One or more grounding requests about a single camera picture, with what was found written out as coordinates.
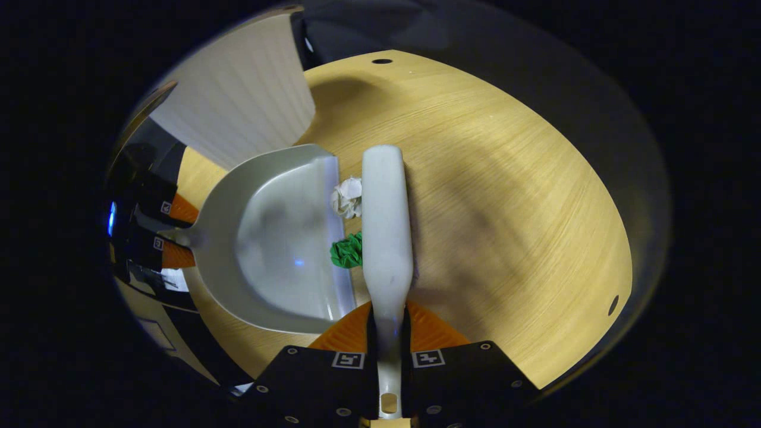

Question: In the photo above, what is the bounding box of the white paper ball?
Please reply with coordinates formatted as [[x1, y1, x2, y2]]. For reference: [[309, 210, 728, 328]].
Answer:
[[331, 177, 363, 219]]

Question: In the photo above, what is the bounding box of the white ribbed garbage bin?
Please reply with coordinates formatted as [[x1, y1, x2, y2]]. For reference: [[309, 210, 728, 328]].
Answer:
[[149, 12, 317, 172]]

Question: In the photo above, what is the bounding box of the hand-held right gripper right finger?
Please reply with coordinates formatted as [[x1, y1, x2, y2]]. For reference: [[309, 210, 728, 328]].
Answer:
[[400, 300, 542, 428]]

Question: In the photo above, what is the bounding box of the wooden desktop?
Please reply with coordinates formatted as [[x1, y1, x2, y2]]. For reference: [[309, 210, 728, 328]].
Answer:
[[175, 50, 634, 390]]

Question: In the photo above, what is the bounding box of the grey plastic dustpan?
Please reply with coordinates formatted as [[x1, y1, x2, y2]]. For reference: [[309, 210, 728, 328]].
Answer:
[[159, 144, 357, 335]]

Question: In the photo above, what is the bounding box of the green paper ball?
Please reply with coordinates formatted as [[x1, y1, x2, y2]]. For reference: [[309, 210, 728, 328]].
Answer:
[[330, 232, 363, 269]]

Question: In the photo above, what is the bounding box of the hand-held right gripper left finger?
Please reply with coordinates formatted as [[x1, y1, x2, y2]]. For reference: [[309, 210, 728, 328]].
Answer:
[[235, 300, 381, 428]]

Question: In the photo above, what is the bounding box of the small grey broom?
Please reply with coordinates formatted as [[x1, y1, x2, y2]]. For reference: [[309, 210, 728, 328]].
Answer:
[[361, 144, 414, 420]]

